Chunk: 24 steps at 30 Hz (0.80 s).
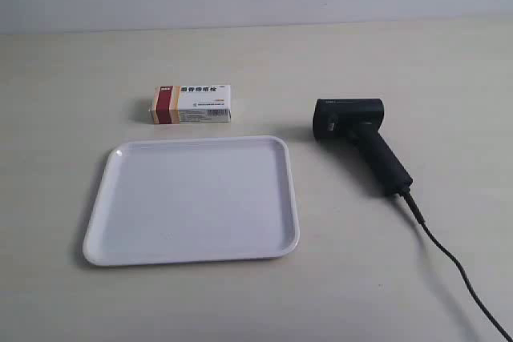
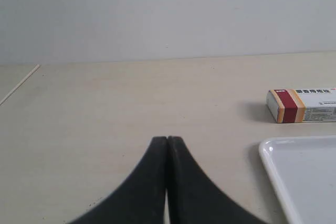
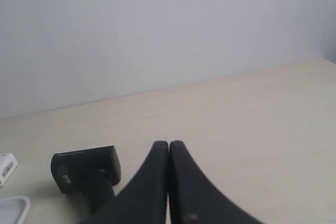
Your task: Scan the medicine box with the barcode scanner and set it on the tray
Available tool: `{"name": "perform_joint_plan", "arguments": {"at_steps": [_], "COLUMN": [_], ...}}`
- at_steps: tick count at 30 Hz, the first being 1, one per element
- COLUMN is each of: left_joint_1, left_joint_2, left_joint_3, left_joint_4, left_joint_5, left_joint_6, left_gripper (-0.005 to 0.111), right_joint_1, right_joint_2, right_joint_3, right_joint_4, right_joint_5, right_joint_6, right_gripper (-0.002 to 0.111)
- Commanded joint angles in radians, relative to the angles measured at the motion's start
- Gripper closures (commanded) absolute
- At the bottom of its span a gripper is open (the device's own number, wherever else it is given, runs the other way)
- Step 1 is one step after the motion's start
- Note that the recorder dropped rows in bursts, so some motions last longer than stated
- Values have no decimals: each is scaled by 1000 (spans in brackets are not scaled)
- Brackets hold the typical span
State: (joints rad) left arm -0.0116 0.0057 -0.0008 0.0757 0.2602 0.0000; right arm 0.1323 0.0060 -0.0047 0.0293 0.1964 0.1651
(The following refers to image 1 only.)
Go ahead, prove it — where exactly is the white red medicine box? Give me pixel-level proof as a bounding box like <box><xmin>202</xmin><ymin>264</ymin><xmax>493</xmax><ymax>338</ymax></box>
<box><xmin>149</xmin><ymin>84</ymin><xmax>232</xmax><ymax>125</ymax></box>

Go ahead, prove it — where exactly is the black handheld barcode scanner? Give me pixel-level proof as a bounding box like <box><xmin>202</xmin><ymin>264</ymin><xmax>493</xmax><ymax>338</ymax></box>
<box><xmin>312</xmin><ymin>99</ymin><xmax>413</xmax><ymax>195</ymax></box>

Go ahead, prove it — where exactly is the white plastic tray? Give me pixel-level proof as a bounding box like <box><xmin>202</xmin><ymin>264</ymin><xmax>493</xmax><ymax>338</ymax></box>
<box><xmin>82</xmin><ymin>135</ymin><xmax>300</xmax><ymax>267</ymax></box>

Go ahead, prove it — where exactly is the black scanner cable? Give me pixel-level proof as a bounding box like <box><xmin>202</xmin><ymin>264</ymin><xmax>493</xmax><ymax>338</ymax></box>
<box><xmin>400</xmin><ymin>189</ymin><xmax>513</xmax><ymax>342</ymax></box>

